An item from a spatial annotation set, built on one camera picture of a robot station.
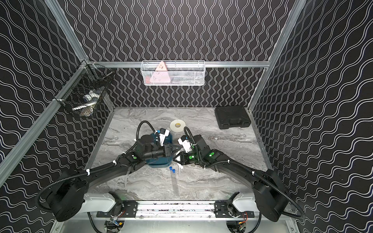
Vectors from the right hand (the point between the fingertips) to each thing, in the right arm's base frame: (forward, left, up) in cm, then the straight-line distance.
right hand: (174, 158), depth 77 cm
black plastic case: (+38, -39, -7) cm, 55 cm away
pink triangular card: (+46, +10, +22) cm, 52 cm away
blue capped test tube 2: (-8, 0, -15) cm, 16 cm away
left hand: (+4, -3, +6) cm, 8 cm away
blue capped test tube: (+1, +4, -14) cm, 14 cm away
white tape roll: (+34, +2, -14) cm, 37 cm away
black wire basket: (+38, +61, +14) cm, 73 cm away
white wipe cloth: (-4, -3, 0) cm, 5 cm away
